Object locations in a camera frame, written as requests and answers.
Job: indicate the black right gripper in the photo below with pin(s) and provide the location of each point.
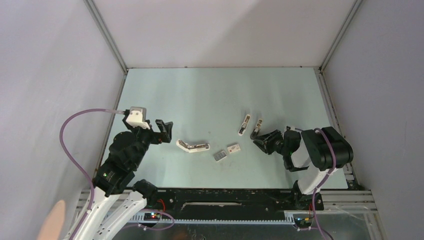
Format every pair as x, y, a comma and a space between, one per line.
264, 141

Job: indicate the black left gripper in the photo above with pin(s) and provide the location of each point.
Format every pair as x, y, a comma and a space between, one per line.
165, 130

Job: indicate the small beige brown stapler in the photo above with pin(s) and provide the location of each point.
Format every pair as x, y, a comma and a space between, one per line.
256, 127

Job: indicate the white stapler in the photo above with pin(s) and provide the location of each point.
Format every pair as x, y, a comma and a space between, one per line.
192, 148

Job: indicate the staple tray with staples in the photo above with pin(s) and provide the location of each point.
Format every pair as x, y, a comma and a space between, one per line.
220, 156

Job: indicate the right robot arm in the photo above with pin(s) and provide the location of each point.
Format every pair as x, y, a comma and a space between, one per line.
319, 152

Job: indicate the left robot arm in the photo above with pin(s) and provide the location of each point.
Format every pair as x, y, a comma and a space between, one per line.
126, 153

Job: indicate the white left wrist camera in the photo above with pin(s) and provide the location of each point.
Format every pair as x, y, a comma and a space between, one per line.
137, 118

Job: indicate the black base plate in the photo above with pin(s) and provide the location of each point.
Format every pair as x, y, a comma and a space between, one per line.
232, 204

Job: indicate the grey cable duct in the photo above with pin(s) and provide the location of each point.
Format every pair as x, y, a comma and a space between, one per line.
150, 218

